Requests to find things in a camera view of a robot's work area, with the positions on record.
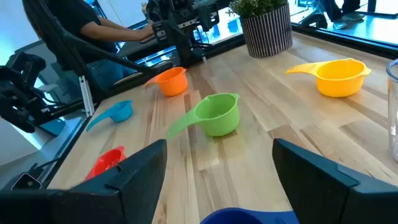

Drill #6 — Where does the potted plant in striped pot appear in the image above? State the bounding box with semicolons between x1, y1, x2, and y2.
228;0;293;58

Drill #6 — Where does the black mechanical device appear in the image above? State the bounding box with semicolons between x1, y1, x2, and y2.
0;51;66;134

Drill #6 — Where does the black office chair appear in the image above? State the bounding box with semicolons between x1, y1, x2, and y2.
21;0;159;103

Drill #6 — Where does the green measuring cup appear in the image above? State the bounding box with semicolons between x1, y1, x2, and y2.
166;92;241;141

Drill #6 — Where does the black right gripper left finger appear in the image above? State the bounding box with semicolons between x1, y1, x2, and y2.
0;139;168;224

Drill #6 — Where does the yellow measuring cup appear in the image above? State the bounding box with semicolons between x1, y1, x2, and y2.
285;58;372;98

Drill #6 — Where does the clear plastic basket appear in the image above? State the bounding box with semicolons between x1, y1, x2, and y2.
386;58;398;162

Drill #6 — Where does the purple measuring cup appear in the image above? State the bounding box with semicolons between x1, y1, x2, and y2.
200;207;299;224

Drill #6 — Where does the white metal bracket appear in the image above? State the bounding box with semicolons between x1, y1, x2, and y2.
78;75;95;118

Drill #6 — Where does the orange measuring cup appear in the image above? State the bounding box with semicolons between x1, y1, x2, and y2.
144;67;188;97

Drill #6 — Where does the red measuring cup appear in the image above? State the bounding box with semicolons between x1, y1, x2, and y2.
83;146;127;182

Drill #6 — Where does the person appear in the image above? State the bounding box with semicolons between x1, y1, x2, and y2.
23;0;155;91
320;0;366;30

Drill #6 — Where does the teal measuring cup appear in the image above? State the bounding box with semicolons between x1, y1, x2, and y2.
86;100;134;132

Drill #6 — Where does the small black camera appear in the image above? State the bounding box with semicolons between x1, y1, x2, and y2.
11;172;43;191

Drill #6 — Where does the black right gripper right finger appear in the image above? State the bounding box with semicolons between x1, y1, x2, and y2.
272;138;398;224

